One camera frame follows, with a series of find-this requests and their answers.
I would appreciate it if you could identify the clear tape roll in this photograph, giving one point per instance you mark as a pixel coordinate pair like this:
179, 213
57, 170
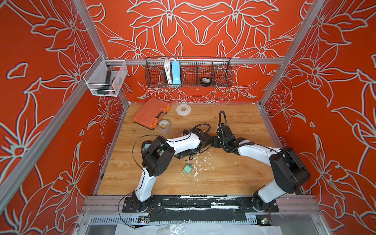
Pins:
164, 126

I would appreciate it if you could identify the green charger cube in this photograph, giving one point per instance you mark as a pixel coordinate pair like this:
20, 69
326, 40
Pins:
187, 168

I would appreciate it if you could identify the black wire wall basket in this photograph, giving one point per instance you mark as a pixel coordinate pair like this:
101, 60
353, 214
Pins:
158, 71

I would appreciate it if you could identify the clear acrylic wall bin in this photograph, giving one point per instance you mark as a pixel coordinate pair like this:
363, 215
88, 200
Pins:
95, 76

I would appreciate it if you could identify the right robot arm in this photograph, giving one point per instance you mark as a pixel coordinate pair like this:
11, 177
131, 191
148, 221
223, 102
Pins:
289, 172

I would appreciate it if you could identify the dark green tool in bin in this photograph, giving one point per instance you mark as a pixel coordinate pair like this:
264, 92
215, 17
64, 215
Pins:
105, 88

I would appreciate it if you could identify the blue power bank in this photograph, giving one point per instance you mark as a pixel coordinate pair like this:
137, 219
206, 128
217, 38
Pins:
176, 75

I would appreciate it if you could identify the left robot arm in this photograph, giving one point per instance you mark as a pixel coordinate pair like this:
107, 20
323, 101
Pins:
157, 157

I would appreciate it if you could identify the black item in basket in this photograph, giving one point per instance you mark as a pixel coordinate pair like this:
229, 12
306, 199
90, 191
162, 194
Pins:
205, 82

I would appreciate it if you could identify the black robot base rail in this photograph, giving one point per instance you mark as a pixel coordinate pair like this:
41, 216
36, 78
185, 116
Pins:
199, 208

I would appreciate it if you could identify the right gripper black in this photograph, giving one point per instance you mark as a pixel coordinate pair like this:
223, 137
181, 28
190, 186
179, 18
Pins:
214, 139

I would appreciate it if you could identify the orange tool case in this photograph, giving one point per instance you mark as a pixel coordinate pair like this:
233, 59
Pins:
151, 113

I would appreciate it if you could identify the white tape roll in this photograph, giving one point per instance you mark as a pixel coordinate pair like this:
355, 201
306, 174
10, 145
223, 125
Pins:
183, 109

